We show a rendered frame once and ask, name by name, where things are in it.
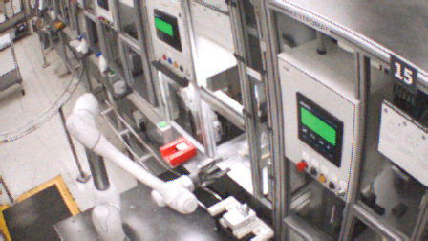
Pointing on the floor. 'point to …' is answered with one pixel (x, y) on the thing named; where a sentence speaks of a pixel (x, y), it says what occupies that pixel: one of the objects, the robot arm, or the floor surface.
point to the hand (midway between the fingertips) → (224, 164)
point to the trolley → (10, 70)
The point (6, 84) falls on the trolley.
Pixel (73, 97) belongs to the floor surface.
